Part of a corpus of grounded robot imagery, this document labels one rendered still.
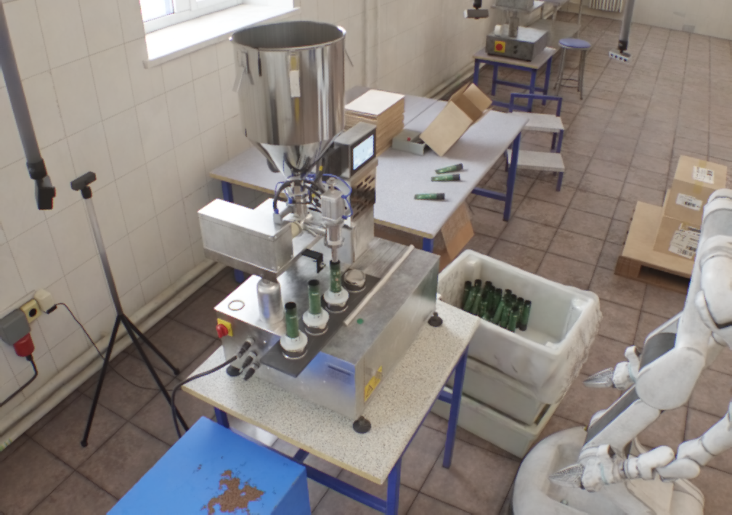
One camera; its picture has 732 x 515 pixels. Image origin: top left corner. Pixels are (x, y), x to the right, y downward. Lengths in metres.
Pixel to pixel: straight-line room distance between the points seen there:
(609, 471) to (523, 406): 0.76
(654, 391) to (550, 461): 0.66
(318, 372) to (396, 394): 0.31
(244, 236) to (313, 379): 0.46
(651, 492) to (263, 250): 1.50
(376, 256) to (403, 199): 0.93
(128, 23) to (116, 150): 0.59
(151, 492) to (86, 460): 0.99
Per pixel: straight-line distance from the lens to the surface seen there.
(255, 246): 1.62
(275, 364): 1.62
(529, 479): 2.28
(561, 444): 2.39
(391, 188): 3.01
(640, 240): 4.09
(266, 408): 1.90
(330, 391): 1.76
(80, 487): 2.85
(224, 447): 2.02
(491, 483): 2.67
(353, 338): 1.70
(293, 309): 1.54
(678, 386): 1.79
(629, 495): 2.15
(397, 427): 1.83
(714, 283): 1.42
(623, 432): 2.00
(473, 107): 3.47
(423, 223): 2.73
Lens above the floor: 2.16
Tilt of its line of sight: 33 degrees down
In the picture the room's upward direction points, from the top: straight up
